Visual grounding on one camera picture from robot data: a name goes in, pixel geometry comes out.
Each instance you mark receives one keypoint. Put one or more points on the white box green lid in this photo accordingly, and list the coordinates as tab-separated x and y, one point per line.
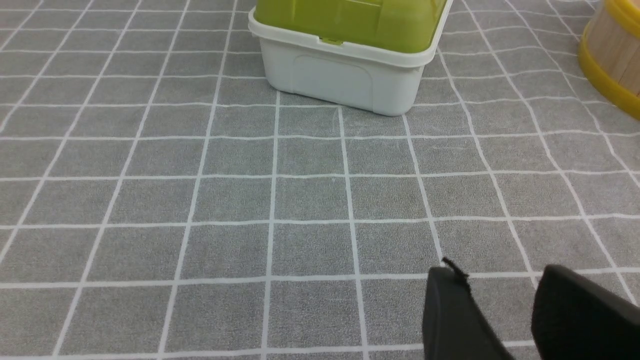
366	54

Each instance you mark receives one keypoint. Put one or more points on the grey checked tablecloth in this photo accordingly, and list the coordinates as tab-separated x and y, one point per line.
161	201

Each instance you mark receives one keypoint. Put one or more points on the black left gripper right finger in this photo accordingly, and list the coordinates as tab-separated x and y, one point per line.
574	318

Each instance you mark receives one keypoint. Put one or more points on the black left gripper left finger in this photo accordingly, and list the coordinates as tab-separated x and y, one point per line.
453	326

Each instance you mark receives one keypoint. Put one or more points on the bamboo steamer basket yellow rims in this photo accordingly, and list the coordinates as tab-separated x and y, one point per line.
609	53

